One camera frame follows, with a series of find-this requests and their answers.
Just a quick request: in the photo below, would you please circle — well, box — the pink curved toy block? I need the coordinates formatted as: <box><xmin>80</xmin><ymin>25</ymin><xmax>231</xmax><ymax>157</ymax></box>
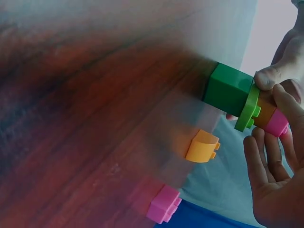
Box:
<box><xmin>264</xmin><ymin>107</ymin><xmax>290</xmax><ymax>138</ymax></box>

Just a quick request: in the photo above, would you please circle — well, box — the light green toy plate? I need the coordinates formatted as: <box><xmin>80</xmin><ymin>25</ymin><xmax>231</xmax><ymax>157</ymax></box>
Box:
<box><xmin>234</xmin><ymin>83</ymin><xmax>261</xmax><ymax>133</ymax></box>

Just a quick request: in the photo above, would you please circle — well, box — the orange toy block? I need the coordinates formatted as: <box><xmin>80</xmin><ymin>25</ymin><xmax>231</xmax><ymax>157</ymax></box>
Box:
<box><xmin>253</xmin><ymin>89</ymin><xmax>277</xmax><ymax>129</ymax></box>

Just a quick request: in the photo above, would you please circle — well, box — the dark green toy block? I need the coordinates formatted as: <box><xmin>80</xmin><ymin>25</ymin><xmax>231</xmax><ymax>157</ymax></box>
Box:
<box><xmin>203</xmin><ymin>62</ymin><xmax>255</xmax><ymax>118</ymax></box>

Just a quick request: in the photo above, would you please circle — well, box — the person's left hand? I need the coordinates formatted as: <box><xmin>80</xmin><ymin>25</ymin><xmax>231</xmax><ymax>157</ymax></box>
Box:
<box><xmin>225</xmin><ymin>28</ymin><xmax>304</xmax><ymax>121</ymax></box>

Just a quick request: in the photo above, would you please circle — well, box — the person's right hand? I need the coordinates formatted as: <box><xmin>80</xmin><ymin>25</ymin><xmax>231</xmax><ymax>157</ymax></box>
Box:
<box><xmin>243</xmin><ymin>83</ymin><xmax>304</xmax><ymax>228</ymax></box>

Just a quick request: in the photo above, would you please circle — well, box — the yellow-orange curved toy block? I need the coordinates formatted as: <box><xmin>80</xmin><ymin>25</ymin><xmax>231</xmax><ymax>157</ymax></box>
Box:
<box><xmin>185</xmin><ymin>129</ymin><xmax>221</xmax><ymax>164</ymax></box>

